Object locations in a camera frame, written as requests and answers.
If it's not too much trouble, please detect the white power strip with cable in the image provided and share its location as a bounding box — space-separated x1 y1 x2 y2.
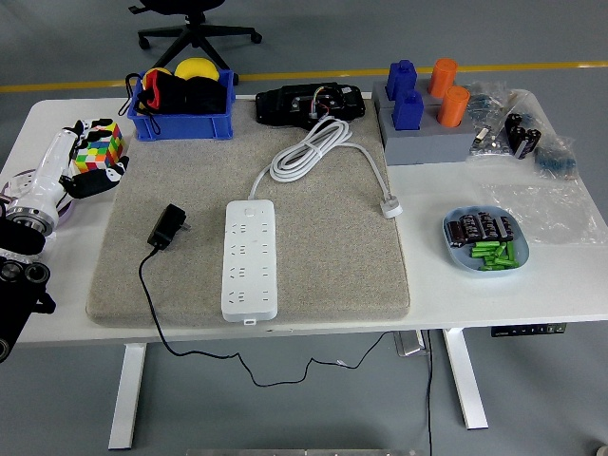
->
220 116 405 327

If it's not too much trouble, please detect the blue square peg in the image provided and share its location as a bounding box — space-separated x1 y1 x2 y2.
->
385 59 418 102
391 88 425 132

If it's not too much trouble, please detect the black office chair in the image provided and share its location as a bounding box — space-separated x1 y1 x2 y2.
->
127 0 263 87

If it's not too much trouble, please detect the colourful puzzle cube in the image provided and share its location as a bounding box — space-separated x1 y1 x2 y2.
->
73 123 127 175

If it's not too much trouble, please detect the black fabric pouch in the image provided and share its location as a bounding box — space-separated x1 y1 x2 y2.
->
182 77 228 115

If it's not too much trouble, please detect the large yellow ball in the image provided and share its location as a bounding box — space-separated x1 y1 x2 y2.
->
174 57 219 82

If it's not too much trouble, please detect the orange cylinder peg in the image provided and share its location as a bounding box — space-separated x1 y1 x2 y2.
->
427 57 458 100
436 85 471 127

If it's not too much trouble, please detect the silver metal box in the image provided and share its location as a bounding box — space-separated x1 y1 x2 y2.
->
392 331 428 357

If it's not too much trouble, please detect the clear bag of blue parts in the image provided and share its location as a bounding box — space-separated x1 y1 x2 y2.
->
465 80 509 127
531 136 580 181

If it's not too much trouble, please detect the light blue tray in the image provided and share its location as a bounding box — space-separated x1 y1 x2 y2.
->
442 204 530 278

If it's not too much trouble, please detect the white table leg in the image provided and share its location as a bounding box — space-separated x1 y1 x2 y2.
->
441 327 490 431
107 342 148 451

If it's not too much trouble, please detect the blue plastic bin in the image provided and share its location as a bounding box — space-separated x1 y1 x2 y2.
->
128 69 238 143

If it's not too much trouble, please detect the thin black hanging cable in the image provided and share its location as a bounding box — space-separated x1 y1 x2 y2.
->
426 330 434 456

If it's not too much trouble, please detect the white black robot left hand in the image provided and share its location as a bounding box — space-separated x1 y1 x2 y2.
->
7 117 130 223

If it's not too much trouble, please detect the small yellow ball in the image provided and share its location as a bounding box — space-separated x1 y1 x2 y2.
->
142 67 172 87

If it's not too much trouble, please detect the empty clear plastic bag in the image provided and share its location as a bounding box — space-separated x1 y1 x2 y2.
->
479 178 608 247

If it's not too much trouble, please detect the grey peg holder block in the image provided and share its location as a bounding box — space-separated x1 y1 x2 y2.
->
382 100 479 166
371 79 476 113

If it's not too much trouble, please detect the black red drawstring pouch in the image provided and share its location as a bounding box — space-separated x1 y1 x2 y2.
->
123 69 189 137

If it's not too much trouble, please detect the clear bag of black capacitors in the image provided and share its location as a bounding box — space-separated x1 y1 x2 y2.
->
503 87 555 162

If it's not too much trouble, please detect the open black electronic device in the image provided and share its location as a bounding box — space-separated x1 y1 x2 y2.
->
255 82 367 129

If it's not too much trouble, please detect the black plug adapter with cord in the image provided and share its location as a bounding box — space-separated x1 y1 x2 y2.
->
137 203 389 389

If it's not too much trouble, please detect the grey-brown mat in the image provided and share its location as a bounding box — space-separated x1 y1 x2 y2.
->
85 97 412 329

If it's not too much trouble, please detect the black table control panel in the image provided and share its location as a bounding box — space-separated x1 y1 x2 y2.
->
490 323 568 338

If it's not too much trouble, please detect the clear bag of metal parts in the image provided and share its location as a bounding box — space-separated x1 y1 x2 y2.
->
467 123 514 158

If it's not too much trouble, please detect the purple round dish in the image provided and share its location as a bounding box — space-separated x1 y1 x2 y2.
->
0 168 80 224

